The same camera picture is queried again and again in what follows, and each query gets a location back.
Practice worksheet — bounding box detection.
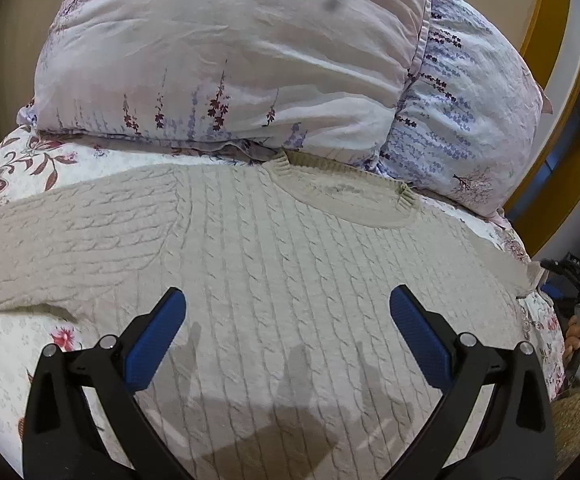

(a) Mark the beige cable-knit sweater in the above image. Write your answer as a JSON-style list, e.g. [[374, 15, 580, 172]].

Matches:
[[0, 148, 544, 480]]

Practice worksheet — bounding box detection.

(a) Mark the floral bedspread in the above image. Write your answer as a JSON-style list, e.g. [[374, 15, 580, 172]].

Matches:
[[0, 123, 567, 476]]

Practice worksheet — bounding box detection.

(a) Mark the pink floral pillow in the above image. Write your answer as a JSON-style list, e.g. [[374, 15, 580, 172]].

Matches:
[[18, 0, 552, 218]]

